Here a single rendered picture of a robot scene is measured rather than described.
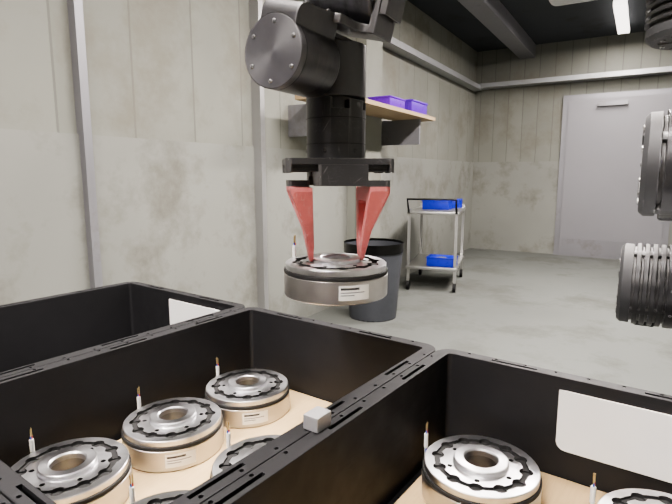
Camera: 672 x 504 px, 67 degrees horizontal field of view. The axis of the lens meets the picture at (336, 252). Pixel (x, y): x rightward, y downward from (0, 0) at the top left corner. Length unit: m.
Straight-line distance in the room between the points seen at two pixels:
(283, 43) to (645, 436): 0.45
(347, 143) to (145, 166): 2.37
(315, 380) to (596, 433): 0.33
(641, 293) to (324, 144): 0.88
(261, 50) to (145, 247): 2.42
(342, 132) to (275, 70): 0.09
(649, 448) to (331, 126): 0.40
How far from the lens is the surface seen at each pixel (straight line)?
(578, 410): 0.54
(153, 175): 2.84
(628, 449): 0.55
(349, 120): 0.48
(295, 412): 0.65
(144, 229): 2.80
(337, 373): 0.66
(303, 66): 0.42
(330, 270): 0.46
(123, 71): 2.81
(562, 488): 0.56
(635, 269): 1.22
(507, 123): 7.89
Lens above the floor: 1.12
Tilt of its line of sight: 9 degrees down
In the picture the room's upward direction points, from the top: straight up
